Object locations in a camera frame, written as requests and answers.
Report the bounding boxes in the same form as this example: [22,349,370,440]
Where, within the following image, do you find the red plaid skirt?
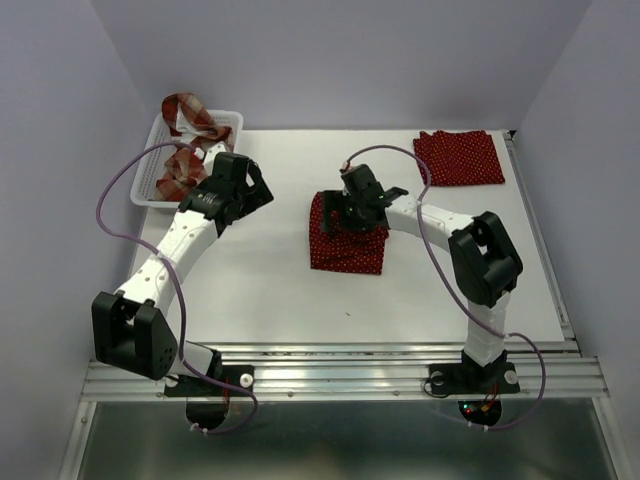
[155,92,235,202]

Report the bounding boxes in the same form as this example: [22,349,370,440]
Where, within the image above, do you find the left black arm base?
[163,364,255,399]

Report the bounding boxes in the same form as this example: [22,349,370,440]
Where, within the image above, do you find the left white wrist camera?
[195,142,230,175]

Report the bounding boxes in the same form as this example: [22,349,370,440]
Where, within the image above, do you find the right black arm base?
[428,362,521,396]

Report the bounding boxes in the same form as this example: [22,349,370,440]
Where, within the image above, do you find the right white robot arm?
[320,164,523,397]

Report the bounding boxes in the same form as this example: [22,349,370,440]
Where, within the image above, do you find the aluminium rail frame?
[61,133,633,479]

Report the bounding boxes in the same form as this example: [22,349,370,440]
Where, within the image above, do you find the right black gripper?
[318,190,374,233]

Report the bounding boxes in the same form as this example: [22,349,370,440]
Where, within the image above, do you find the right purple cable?
[341,144,546,433]

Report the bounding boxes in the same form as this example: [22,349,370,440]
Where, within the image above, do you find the purple cable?
[94,141,260,436]
[341,144,546,433]

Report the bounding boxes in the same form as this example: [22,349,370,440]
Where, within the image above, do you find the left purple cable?
[94,141,260,436]

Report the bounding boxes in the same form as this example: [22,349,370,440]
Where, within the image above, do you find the white plastic basket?
[130,110,244,210]

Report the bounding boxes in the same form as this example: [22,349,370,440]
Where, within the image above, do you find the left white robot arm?
[91,152,273,394]

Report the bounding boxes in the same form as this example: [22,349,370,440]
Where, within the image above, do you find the red polka dot skirt pile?
[308,192,389,276]

